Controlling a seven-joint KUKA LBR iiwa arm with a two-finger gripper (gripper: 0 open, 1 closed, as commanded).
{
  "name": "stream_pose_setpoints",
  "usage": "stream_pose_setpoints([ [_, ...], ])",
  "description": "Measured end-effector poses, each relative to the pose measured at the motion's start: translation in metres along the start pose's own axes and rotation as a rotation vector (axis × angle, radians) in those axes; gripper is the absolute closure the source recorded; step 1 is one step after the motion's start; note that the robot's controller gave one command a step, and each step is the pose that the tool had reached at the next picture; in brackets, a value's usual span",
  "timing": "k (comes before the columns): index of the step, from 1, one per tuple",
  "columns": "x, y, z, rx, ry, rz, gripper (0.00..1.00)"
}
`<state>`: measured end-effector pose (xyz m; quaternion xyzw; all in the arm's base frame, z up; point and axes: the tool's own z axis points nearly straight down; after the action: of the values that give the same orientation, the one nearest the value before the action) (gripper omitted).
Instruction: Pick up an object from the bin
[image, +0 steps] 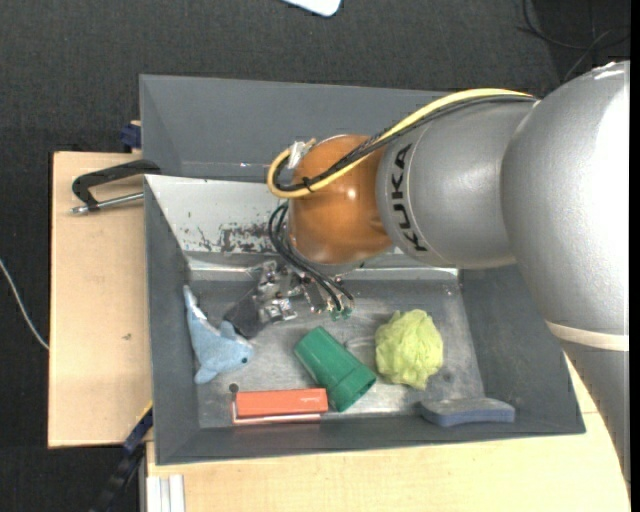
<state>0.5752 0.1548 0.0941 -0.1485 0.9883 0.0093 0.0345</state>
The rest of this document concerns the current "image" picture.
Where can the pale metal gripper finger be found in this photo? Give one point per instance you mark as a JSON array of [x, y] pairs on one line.
[[265, 283], [278, 310]]

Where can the grey metal bin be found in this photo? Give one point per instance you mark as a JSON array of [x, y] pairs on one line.
[[310, 360]]

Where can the light blue toy dolphin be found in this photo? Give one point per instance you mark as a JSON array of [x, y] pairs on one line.
[[220, 350]]

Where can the green plastic cup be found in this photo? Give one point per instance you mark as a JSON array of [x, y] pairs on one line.
[[332, 365]]

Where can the red-brown flat block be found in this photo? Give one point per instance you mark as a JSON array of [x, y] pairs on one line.
[[280, 402]]

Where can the yellow-green crumpled cloth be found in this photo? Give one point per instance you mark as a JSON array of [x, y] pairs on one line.
[[407, 350]]

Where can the pale cardboard board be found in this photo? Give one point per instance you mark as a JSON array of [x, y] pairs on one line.
[[95, 310]]

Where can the blue sponge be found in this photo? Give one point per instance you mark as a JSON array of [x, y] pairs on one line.
[[465, 412]]

